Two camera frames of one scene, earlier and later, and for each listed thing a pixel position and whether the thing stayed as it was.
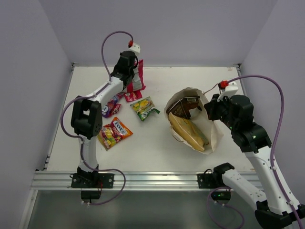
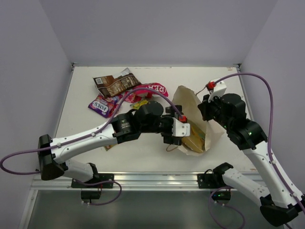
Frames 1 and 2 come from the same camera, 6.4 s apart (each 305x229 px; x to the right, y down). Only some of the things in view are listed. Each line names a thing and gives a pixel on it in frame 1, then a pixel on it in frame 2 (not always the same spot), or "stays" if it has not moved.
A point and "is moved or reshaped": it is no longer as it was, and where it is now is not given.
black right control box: x=221 y=195 stays
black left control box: x=91 y=194 stays
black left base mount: x=92 y=180 stays
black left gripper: x=131 y=73 → x=169 y=126
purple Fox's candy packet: x=106 y=110 stays
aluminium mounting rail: x=133 y=181 stays
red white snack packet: x=137 y=82 → x=156 y=87
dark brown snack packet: x=181 y=108 is moved or reshaped
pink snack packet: x=133 y=96 stays
